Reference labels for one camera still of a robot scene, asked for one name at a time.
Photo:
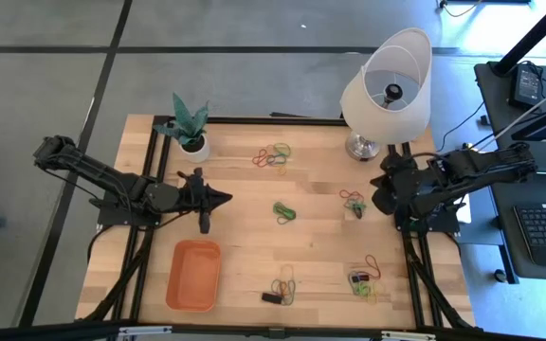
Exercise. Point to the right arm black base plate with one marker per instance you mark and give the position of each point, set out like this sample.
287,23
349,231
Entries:
443,225

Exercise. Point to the black power adapter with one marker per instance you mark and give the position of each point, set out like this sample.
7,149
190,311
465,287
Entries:
526,85

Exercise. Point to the green plant in white pot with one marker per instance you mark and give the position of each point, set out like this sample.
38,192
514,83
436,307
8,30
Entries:
194,149

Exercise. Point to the orange plastic bin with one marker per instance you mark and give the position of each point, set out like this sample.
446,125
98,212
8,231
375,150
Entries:
192,279

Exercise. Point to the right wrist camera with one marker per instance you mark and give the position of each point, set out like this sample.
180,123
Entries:
378,182

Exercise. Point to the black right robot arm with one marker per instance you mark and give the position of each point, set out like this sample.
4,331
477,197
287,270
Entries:
481,166

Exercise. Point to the white shade silver table lamp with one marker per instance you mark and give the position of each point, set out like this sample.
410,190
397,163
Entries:
387,123

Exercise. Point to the black diagonal frame strut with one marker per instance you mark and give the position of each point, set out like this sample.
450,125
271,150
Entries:
107,291
457,308

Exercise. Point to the black desk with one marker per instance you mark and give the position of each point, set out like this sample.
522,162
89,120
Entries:
491,95

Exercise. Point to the black frame rail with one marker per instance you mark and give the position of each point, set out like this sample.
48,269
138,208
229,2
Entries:
152,143
418,308
254,121
165,144
435,308

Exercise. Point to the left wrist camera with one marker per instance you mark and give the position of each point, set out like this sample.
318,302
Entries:
218,196

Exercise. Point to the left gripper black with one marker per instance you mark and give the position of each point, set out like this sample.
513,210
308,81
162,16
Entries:
192,194

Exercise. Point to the silver metal bracket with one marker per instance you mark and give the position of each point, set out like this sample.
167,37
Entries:
145,330
408,335

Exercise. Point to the wide black rubber band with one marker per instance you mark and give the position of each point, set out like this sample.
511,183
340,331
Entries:
358,213
360,277

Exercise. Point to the small grey centre bracket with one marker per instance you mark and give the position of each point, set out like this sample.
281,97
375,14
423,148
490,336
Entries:
277,333

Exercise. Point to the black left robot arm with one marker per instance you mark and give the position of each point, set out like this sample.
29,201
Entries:
93,173

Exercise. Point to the small black floor box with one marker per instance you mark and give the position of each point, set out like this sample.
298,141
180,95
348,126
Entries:
484,120

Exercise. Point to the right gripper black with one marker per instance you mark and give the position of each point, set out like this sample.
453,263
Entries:
401,177

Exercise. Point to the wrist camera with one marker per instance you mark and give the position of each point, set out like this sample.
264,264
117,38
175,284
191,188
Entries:
378,182
218,196

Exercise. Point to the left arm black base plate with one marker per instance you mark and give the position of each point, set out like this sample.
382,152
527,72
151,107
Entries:
112,218

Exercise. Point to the black overhead frame bar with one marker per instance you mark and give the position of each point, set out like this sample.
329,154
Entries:
235,332

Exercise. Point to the thick black pole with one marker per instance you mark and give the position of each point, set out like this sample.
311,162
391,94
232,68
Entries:
533,35

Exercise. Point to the white paper sheet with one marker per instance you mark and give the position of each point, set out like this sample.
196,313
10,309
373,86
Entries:
465,215

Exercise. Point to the small black block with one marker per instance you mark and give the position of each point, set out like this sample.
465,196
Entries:
271,298

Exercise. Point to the black caster wheel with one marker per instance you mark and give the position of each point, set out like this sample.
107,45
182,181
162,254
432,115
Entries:
500,275

